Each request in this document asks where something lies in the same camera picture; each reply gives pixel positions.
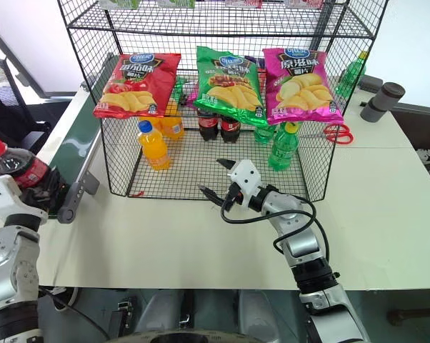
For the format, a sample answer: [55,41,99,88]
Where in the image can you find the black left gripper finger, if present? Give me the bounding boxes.
[46,166,67,200]
[20,184,45,202]

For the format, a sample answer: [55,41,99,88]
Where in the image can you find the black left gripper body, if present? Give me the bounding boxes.
[29,192,71,216]

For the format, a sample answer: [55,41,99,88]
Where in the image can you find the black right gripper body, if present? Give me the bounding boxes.
[221,182,246,212]

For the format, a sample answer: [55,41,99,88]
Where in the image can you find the cola bottle red cap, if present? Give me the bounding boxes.
[0,138,52,189]

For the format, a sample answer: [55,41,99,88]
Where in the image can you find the green conveyor belt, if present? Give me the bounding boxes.
[36,51,121,224]

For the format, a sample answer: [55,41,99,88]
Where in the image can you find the cola bottle red label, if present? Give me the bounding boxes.
[196,109,220,142]
[219,114,241,144]

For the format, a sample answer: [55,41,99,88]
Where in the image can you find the green soda bottle yellow cap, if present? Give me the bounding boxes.
[267,121,301,172]
[335,51,369,99]

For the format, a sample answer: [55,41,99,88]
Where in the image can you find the orange soda bottle blue cap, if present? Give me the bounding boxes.
[136,120,171,172]

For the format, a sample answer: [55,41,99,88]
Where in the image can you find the small purple snack packet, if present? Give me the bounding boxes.
[185,89,200,109]

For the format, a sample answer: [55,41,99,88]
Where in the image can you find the green potato chips bag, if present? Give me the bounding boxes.
[192,45,269,129]

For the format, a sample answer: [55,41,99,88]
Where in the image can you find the small green snack packet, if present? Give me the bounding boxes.
[171,76,188,106]

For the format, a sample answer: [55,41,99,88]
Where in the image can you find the black office chair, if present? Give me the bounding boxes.
[0,56,52,169]

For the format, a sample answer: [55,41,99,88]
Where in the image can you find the magenta potato chips bag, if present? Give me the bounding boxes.
[262,46,345,126]

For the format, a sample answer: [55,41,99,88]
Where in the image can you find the dark purple snack packet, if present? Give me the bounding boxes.
[244,55,268,73]

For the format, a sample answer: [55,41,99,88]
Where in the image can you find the red potato chips bag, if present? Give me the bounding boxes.
[92,52,182,119]

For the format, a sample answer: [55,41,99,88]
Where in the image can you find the grey rounded robot leg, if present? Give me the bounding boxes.
[138,289,186,340]
[236,289,282,342]

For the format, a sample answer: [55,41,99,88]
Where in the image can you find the dark rounded robot housing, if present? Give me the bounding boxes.
[111,330,270,343]

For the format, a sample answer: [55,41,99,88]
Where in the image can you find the red white snack pack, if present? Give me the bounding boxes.
[224,0,264,9]
[285,0,325,9]

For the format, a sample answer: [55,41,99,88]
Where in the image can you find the grey box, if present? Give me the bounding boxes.
[357,75,384,92]

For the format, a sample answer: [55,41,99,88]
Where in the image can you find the grey cylindrical flask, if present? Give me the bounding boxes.
[359,81,406,123]

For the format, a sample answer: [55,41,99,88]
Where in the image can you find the green white snack pack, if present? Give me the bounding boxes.
[156,0,196,9]
[99,0,143,10]

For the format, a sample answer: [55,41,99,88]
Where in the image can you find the black wire mesh rack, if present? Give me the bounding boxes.
[56,0,390,203]

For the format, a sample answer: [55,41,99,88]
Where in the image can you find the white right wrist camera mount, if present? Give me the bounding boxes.
[227,159,264,207]

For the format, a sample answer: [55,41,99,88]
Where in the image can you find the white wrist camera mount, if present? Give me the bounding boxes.
[227,159,264,207]
[0,174,49,225]

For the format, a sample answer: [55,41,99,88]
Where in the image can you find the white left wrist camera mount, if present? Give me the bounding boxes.
[0,174,49,225]

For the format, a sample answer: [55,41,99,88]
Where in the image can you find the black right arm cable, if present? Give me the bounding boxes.
[220,192,332,274]

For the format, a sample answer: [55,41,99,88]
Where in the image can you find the black floor cable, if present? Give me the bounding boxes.
[38,285,112,342]

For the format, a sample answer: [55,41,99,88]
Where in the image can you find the red handled scissors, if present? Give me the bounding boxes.
[322,123,355,145]

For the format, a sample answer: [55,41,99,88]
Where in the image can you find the black post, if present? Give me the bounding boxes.
[309,0,349,51]

